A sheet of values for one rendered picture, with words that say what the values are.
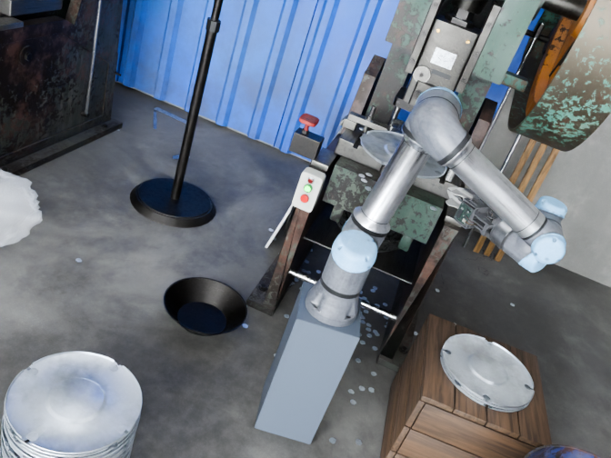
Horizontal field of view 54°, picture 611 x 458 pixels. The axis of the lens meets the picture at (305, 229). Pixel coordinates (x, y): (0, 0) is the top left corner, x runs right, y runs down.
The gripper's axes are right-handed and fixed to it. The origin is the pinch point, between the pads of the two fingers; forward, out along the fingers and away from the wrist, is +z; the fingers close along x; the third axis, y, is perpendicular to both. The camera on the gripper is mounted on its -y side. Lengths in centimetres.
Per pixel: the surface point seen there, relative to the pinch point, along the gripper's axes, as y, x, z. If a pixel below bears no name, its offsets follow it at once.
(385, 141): 1.7, -0.4, 30.0
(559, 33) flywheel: -63, -44, 29
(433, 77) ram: -13.5, -21.6, 34.3
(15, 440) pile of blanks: 120, 50, -7
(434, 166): -5.5, -0.2, 13.6
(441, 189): -19.2, 11.0, 16.5
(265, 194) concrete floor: -30, 78, 119
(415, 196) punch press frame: -7.9, 13.6, 17.2
